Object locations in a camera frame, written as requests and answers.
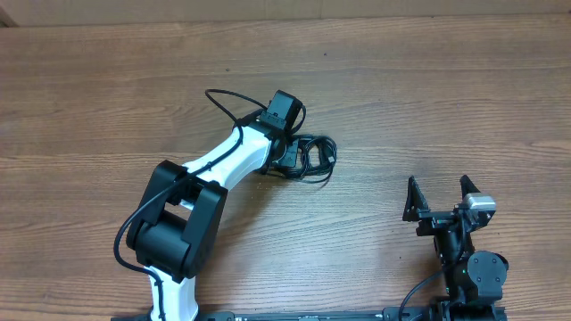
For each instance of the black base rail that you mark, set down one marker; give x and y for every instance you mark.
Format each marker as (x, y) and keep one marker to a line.
(387, 314)

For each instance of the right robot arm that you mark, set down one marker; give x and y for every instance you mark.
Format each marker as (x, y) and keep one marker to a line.
(472, 277)

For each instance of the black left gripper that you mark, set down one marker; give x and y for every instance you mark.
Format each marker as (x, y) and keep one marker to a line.
(291, 156)

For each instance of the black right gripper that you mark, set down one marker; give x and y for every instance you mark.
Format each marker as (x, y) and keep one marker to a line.
(434, 220)

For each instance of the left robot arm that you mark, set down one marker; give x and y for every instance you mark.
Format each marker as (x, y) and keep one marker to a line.
(174, 227)

